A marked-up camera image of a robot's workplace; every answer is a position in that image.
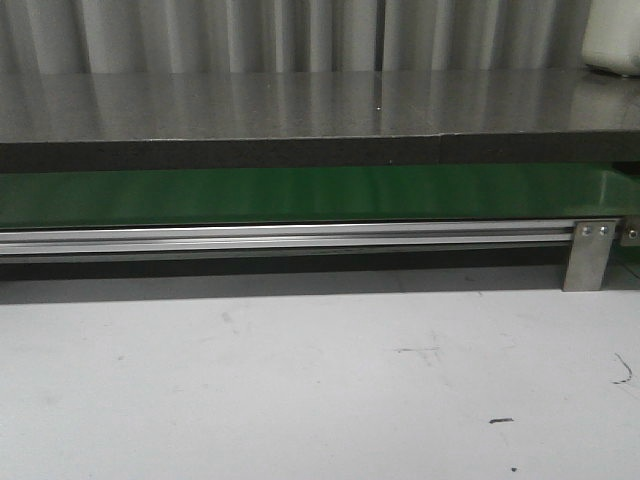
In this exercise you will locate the dark conveyor end plate right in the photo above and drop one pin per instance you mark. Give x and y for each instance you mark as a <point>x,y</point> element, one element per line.
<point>630,231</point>

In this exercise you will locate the steel conveyor support bracket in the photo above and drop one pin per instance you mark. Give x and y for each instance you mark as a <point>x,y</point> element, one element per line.
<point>589,255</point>

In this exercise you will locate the green conveyor belt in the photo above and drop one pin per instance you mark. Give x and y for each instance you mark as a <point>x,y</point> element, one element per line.
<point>317,194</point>

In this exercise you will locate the aluminium conveyor side rail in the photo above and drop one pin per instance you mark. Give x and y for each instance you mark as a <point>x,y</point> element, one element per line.
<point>279,236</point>

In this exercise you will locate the white appliance on counter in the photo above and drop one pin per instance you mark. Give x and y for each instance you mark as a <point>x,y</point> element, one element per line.
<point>611,38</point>

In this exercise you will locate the grey pleated curtain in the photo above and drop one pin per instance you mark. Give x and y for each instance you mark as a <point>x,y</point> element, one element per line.
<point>107,37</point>

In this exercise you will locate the grey stone countertop slab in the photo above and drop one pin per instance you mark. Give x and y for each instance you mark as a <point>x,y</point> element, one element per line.
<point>145,121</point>

